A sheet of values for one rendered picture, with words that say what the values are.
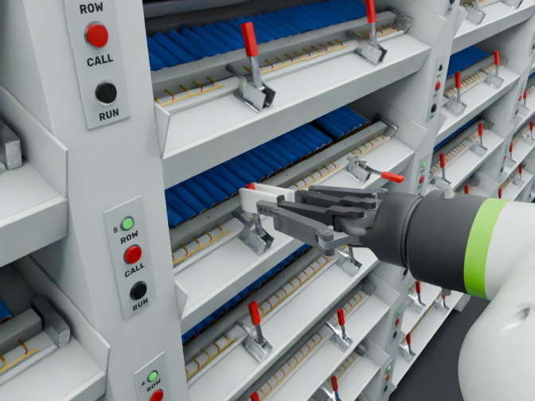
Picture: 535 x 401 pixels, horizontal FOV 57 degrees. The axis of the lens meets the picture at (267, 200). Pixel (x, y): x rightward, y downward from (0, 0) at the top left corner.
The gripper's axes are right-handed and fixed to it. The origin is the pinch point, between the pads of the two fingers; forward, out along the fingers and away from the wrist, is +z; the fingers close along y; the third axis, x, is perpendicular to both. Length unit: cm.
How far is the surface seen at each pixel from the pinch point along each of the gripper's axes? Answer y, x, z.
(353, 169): 25.6, -5.4, 3.2
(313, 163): 18.6, -2.3, 6.3
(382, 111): 44.3, -0.6, 7.6
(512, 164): 139, -45, 8
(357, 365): 40, -64, 15
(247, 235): -0.8, -5.4, 3.6
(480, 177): 114, -41, 11
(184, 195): -3.6, 0.2, 11.7
